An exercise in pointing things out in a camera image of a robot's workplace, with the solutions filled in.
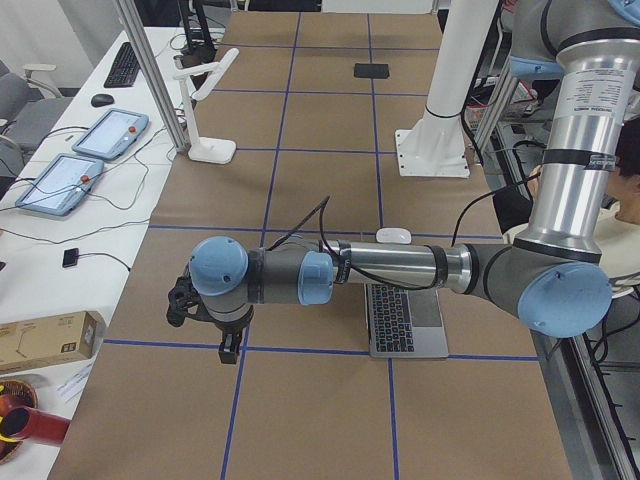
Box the wicker basket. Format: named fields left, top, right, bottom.
left=1, top=379, right=38, bottom=463

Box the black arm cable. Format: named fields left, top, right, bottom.
left=264, top=169, right=544, bottom=291

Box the white computer mouse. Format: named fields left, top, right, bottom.
left=376, top=227, right=412, bottom=244

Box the black desk mouse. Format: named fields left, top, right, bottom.
left=90, top=93, right=115, bottom=108

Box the near blue teach pendant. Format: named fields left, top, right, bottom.
left=15, top=154, right=104, bottom=216

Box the cardboard box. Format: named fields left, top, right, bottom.
left=1, top=311, right=105, bottom=374

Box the aluminium frame post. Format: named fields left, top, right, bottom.
left=114, top=0, right=189, bottom=153

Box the blue teach pendant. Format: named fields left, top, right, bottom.
left=72, top=108, right=149, bottom=161
left=15, top=154, right=104, bottom=216

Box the far blue teach pendant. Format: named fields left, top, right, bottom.
left=72, top=108, right=149, bottom=161

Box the grey laptop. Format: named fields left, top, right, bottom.
left=365, top=284, right=449, bottom=359

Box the black mouse pad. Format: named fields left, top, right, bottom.
left=354, top=63, right=390, bottom=79

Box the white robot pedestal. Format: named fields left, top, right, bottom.
left=395, top=0, right=499, bottom=178

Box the grey office chair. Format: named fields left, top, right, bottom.
left=1, top=62, right=72, bottom=177

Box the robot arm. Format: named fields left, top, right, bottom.
left=166, top=1, right=639, bottom=364

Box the red cup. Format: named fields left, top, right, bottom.
left=1, top=406, right=70, bottom=446

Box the white desk lamp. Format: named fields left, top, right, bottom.
left=172, top=48, right=240, bottom=165

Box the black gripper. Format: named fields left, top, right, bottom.
left=166, top=275, right=253, bottom=364

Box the small black device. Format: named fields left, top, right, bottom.
left=62, top=248, right=80, bottom=268

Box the black keyboard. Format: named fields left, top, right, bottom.
left=103, top=42, right=140, bottom=89

